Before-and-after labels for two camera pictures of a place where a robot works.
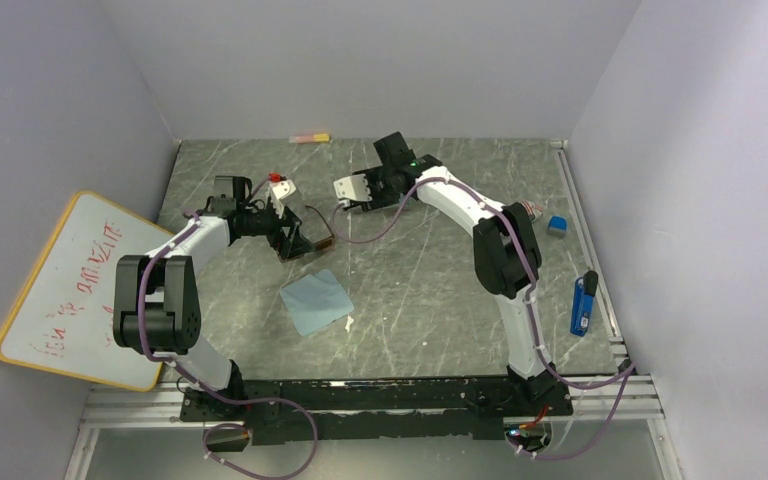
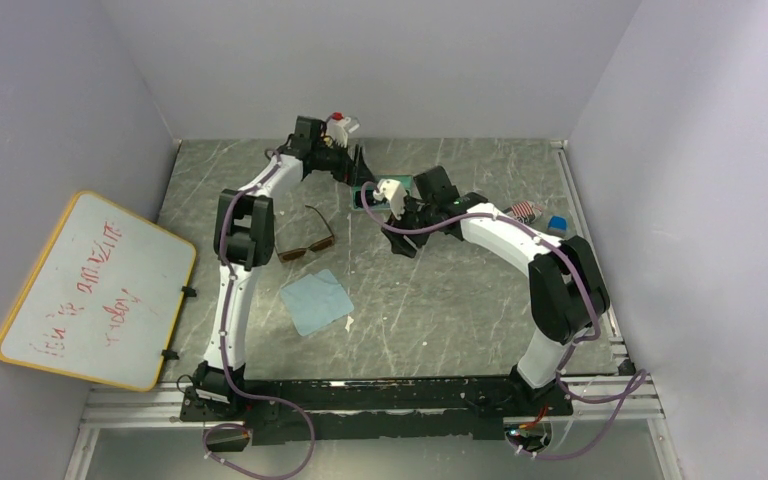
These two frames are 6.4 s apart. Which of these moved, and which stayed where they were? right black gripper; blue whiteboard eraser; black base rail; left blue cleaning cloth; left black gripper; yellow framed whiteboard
Moved: left black gripper; right black gripper
Stayed: yellow framed whiteboard; blue whiteboard eraser; black base rail; left blue cleaning cloth
